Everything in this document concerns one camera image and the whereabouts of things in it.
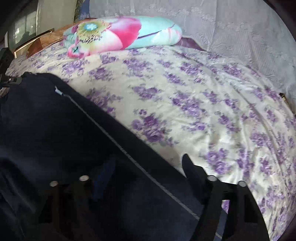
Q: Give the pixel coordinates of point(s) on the brown satin pillow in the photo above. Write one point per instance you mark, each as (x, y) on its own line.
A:
(40, 42)

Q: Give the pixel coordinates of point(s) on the window with white frame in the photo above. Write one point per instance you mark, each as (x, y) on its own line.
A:
(22, 29)

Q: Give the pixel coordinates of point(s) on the dark navy fleece pants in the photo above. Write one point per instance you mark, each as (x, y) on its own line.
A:
(69, 171)

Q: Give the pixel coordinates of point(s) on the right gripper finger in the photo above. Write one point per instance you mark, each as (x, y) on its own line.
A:
(244, 220)

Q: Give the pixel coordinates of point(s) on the blue patterned cloth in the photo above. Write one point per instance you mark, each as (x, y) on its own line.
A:
(84, 9)

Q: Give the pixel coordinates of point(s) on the purple floral bed quilt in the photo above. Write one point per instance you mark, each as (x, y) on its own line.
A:
(228, 117)

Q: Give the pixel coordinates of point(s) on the folded colourful floral blanket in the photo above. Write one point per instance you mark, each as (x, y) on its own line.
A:
(93, 36)

